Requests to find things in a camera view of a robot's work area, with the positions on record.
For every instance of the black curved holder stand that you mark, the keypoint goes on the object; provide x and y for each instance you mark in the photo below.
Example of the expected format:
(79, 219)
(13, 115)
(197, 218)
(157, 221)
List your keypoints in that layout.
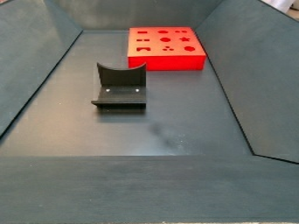
(121, 86)

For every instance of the red foam shape board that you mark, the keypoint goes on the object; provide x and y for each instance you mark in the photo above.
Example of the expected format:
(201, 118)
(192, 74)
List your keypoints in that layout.
(164, 48)

